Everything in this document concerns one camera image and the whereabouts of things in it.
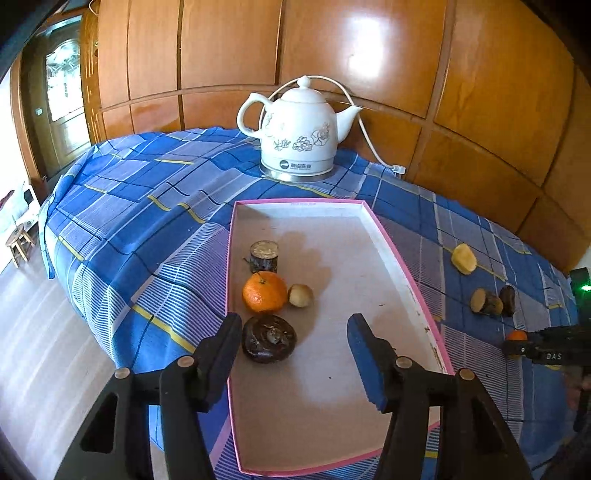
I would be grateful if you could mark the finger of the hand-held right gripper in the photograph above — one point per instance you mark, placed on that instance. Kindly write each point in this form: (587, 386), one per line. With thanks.
(519, 352)

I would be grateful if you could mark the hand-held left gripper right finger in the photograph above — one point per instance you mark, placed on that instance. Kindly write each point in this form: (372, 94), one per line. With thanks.
(364, 364)

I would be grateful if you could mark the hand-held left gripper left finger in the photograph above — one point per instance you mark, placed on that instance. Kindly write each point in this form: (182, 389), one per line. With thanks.
(221, 350)

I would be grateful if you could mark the small mandarin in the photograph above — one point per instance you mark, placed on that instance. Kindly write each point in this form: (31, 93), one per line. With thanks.
(517, 336)

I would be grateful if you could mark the dark water chestnut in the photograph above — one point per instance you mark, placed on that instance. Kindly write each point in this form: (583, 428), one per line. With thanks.
(269, 342)
(508, 301)

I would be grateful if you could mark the dark sugarcane piece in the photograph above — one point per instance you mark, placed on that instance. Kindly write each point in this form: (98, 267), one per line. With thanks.
(264, 257)
(485, 303)

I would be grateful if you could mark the large orange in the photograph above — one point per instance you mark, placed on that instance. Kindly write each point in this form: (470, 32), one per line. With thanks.
(264, 293)

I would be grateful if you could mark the pink-rimmed cardboard tray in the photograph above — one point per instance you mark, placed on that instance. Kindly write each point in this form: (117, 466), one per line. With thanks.
(332, 286)

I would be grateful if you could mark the tan longan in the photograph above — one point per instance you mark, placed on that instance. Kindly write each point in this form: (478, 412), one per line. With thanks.
(300, 296)

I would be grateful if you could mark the yellow potato chunk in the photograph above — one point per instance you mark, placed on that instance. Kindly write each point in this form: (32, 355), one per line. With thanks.
(464, 259)

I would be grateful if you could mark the person's right hand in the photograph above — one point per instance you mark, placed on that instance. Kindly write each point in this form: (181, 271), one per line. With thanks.
(581, 390)

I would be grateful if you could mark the blue checked blanket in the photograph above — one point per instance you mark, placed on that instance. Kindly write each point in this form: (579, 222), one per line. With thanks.
(138, 207)

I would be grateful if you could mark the white power plug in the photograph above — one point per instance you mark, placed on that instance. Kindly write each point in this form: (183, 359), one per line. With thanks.
(399, 170)

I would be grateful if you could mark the small wooden stool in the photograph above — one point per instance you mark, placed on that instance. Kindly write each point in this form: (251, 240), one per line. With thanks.
(18, 240)

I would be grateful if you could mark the white floral electric kettle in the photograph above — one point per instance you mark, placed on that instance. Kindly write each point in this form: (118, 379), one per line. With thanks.
(300, 120)

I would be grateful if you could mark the white low cabinet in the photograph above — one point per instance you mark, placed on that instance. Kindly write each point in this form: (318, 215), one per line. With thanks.
(25, 196)

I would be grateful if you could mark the wooden glazed door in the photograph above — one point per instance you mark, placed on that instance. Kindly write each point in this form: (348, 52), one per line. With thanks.
(60, 101)

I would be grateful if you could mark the wooden panelled wardrobe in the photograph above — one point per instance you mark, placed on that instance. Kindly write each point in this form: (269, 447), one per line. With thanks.
(369, 46)

